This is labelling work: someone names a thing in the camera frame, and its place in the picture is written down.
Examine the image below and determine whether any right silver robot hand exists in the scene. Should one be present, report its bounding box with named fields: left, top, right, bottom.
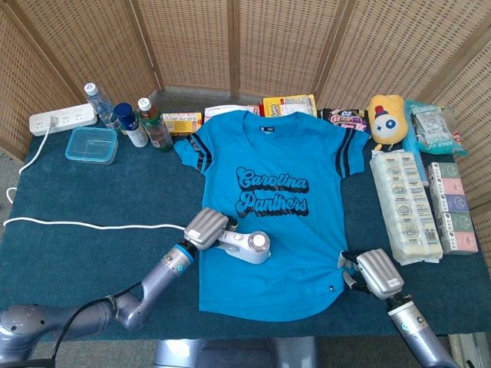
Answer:
left=337, top=248, right=405, bottom=301

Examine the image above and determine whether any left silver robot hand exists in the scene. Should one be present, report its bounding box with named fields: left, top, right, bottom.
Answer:
left=183, top=206, right=239, bottom=251

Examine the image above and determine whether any white handheld garment steamer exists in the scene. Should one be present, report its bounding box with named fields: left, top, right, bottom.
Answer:
left=214, top=228, right=272, bottom=265

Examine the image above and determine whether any blue Carolina Panthers t-shirt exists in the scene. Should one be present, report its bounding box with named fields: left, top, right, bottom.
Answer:
left=173, top=110, right=373, bottom=323

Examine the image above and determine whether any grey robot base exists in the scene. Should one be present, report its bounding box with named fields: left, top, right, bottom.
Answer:
left=152, top=337, right=320, bottom=368

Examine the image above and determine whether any long white tissue pack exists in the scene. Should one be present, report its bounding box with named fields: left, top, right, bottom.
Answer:
left=369, top=149, right=444, bottom=267

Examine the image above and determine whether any pastel tissue box pack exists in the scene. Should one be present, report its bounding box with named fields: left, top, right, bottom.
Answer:
left=426, top=161, right=479, bottom=255

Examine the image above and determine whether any yellow snack box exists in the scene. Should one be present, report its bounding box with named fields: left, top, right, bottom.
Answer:
left=160, top=111, right=203, bottom=137

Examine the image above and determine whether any green label tea bottle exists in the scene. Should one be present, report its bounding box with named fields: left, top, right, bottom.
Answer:
left=137, top=97, right=174, bottom=153

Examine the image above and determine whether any white flat packet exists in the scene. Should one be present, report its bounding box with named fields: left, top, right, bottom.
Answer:
left=203, top=103, right=262, bottom=123

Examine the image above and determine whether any dark teal table cloth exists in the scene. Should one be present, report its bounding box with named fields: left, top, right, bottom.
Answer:
left=0, top=90, right=491, bottom=343

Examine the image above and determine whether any white bottle blue cap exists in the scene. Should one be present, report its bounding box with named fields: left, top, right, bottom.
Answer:
left=114, top=102, right=150, bottom=149

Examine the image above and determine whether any light blue plastic package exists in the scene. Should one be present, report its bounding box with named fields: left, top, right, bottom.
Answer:
left=401, top=126, right=430, bottom=188

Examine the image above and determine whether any clear container blue lid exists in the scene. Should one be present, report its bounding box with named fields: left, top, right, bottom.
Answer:
left=64, top=126, right=119, bottom=166

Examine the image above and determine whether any yellow snack bag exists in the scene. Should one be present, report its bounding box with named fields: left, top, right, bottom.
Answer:
left=262, top=94, right=318, bottom=118

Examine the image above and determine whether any teal tissue bag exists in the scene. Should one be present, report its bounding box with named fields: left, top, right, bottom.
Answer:
left=404, top=98, right=469, bottom=157

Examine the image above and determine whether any yellow plush toy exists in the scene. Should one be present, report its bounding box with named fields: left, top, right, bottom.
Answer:
left=367, top=94, right=407, bottom=151

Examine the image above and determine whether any clear water bottle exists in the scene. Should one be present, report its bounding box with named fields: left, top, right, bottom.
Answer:
left=84, top=81, right=122, bottom=130

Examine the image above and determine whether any dark snack packet pink print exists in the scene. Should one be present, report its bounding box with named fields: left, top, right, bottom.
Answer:
left=321, top=107, right=371, bottom=133

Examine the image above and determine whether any white power strip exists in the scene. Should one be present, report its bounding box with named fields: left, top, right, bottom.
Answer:
left=28, top=102, right=98, bottom=137

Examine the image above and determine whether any wicker folding screen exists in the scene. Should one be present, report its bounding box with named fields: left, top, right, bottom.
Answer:
left=0, top=0, right=491, bottom=269

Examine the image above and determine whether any white power cord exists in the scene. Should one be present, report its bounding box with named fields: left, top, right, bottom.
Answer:
left=2, top=116, right=187, bottom=232

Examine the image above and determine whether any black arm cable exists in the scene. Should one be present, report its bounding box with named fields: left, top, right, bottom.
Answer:
left=51, top=281, right=143, bottom=360

